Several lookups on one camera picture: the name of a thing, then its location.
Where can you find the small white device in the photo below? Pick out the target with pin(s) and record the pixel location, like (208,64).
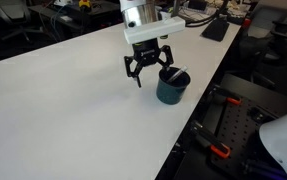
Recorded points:
(63,2)

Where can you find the dark teal cup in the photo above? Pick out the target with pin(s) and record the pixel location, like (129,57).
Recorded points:
(169,95)

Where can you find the grey office chair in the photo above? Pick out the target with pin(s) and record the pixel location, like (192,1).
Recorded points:
(13,10)
(276,36)

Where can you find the yellow tool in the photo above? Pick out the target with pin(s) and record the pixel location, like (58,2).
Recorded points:
(85,4)

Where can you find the black keyboard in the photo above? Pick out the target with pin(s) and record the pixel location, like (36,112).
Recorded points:
(216,31)

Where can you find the white and red marker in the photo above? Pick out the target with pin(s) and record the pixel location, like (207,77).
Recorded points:
(178,74)

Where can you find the small red object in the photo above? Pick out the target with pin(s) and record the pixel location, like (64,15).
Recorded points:
(247,22)

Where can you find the dark background desk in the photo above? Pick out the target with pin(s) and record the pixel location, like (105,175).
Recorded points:
(99,11)

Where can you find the black perforated breadboard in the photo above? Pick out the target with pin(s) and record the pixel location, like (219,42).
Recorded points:
(239,126)

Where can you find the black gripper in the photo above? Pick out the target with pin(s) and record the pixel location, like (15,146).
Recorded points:
(146,53)

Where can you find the white paper sheets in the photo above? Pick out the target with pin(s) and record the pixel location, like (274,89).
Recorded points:
(199,13)

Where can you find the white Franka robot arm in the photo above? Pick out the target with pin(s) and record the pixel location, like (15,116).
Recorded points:
(139,15)

